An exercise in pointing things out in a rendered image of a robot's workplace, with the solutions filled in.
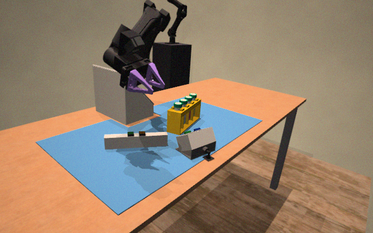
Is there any blue flat mat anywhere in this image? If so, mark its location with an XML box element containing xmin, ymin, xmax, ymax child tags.
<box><xmin>36</xmin><ymin>97</ymin><xmax>262</xmax><ymax>215</ymax></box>

